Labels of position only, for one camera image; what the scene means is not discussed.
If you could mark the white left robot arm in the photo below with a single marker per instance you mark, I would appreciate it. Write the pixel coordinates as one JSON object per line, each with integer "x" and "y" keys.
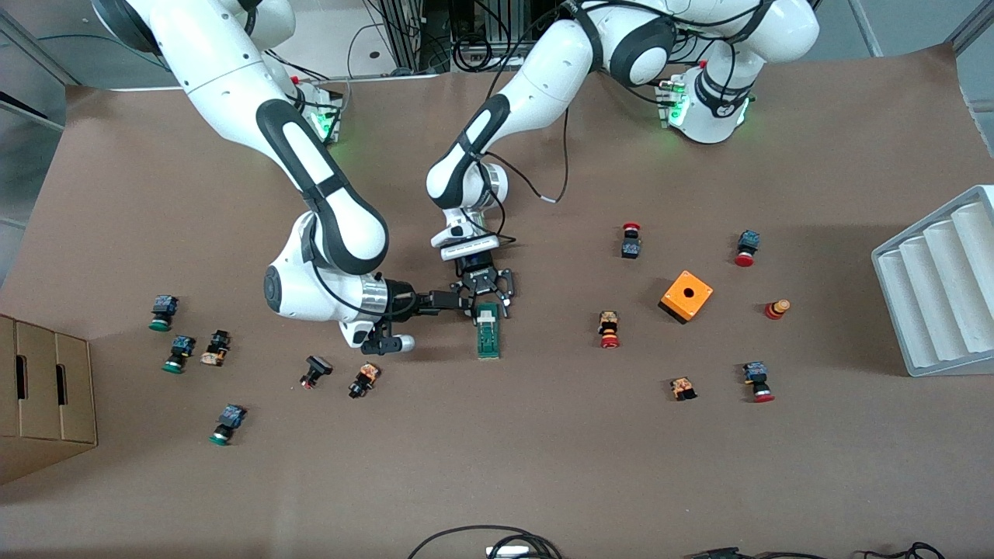
{"x": 543, "y": 70}

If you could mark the grey metal bar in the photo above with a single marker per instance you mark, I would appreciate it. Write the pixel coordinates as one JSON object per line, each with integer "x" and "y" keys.
{"x": 863, "y": 27}

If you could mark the black button orange contact block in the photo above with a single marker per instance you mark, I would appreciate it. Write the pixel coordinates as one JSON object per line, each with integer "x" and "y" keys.
{"x": 363, "y": 379}

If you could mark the orange black button enclosure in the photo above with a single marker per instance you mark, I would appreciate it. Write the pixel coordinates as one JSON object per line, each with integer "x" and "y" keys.
{"x": 687, "y": 295}

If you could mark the aluminium equipment rack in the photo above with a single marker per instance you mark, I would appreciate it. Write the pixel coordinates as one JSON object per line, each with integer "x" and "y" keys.
{"x": 408, "y": 39}

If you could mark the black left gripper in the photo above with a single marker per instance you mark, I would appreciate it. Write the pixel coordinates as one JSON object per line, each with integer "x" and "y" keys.
{"x": 481, "y": 279}

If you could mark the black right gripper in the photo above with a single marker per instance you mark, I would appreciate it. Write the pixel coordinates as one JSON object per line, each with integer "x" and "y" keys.
{"x": 404, "y": 299}

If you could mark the white power strip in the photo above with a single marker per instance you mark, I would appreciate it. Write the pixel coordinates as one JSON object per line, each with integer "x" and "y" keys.
{"x": 509, "y": 552}

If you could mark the black square head button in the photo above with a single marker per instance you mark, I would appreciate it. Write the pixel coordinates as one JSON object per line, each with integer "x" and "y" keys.
{"x": 317, "y": 366}

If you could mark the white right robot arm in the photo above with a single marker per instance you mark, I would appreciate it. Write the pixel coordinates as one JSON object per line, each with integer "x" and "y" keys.
{"x": 225, "y": 70}

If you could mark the red orange emergency stop head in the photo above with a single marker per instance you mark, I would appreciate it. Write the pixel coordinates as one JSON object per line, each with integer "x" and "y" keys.
{"x": 776, "y": 309}

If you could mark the green button blue contact block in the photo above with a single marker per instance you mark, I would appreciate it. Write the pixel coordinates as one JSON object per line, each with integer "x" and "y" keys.
{"x": 180, "y": 349}
{"x": 229, "y": 419}
{"x": 163, "y": 309}

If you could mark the red button black contact block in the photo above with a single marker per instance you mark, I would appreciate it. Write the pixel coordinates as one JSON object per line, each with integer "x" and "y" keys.
{"x": 630, "y": 247}

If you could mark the red emergency stop orange block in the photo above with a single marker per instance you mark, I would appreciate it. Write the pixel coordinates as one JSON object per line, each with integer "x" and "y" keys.
{"x": 608, "y": 326}

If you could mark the brown cardboard box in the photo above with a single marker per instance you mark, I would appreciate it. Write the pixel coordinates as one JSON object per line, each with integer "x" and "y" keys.
{"x": 46, "y": 404}

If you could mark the red button blue contact block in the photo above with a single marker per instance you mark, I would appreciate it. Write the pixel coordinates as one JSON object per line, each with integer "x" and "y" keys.
{"x": 748, "y": 242}
{"x": 755, "y": 376}

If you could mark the white compartment tray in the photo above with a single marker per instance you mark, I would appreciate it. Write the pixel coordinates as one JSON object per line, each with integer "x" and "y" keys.
{"x": 932, "y": 310}

